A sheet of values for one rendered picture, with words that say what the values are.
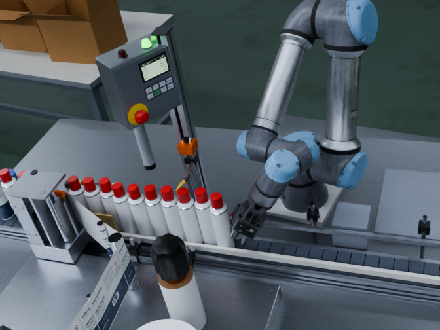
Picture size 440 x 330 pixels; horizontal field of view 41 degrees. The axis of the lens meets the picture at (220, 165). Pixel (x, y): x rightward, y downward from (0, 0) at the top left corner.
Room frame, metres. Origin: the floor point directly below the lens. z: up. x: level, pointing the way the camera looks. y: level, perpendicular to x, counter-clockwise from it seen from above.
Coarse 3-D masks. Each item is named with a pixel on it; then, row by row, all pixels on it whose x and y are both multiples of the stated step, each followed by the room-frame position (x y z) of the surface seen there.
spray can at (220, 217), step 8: (216, 192) 1.23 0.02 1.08; (216, 200) 1.20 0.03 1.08; (216, 208) 1.20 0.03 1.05; (224, 208) 1.20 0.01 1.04; (216, 216) 1.19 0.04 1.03; (224, 216) 1.20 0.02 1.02; (216, 224) 1.20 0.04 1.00; (224, 224) 1.19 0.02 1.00; (216, 232) 1.20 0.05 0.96; (224, 232) 1.19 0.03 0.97; (216, 240) 1.21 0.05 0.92; (224, 240) 1.19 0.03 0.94; (232, 240) 1.20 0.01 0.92
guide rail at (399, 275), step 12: (144, 240) 1.29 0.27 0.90; (216, 252) 1.19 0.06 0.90; (228, 252) 1.17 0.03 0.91; (240, 252) 1.16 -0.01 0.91; (252, 252) 1.15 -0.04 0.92; (264, 252) 1.14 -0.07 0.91; (300, 264) 1.08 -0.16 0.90; (312, 264) 1.07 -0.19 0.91; (324, 264) 1.05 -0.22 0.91; (336, 264) 1.04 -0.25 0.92; (348, 264) 1.04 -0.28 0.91; (384, 276) 0.98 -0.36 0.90; (396, 276) 0.97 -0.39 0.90; (408, 276) 0.96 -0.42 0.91; (420, 276) 0.95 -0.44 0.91; (432, 276) 0.94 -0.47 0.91
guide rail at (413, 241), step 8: (264, 224) 1.20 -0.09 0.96; (272, 224) 1.19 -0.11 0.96; (280, 224) 1.19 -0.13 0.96; (288, 224) 1.18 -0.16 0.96; (296, 224) 1.17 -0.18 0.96; (320, 232) 1.13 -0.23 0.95; (328, 232) 1.12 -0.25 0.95; (336, 232) 1.12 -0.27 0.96; (344, 232) 1.11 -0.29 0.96; (352, 232) 1.10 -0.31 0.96; (360, 232) 1.09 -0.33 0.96; (368, 232) 1.09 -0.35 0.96; (384, 240) 1.06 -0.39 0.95; (392, 240) 1.05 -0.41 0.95; (400, 240) 1.04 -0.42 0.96; (408, 240) 1.03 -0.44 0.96; (416, 240) 1.03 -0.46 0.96; (424, 240) 1.02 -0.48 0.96; (432, 240) 1.02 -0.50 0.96
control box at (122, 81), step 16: (128, 48) 1.40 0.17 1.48; (160, 48) 1.37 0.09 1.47; (96, 64) 1.38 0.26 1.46; (112, 64) 1.33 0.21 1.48; (128, 64) 1.32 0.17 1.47; (112, 80) 1.31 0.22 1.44; (128, 80) 1.32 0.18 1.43; (160, 80) 1.36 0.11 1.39; (112, 96) 1.35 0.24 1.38; (128, 96) 1.31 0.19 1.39; (144, 96) 1.33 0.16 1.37; (160, 96) 1.35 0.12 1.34; (176, 96) 1.38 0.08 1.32; (112, 112) 1.38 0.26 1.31; (128, 112) 1.31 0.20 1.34; (160, 112) 1.35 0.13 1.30; (128, 128) 1.31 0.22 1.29
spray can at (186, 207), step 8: (184, 192) 1.26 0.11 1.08; (184, 200) 1.25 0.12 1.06; (192, 200) 1.26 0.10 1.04; (184, 208) 1.24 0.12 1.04; (192, 208) 1.25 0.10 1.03; (184, 216) 1.24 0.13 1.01; (192, 216) 1.24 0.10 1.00; (184, 224) 1.25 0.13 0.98; (192, 224) 1.24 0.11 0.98; (192, 232) 1.24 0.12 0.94; (200, 232) 1.25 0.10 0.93; (192, 240) 1.24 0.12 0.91; (200, 240) 1.25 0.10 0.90
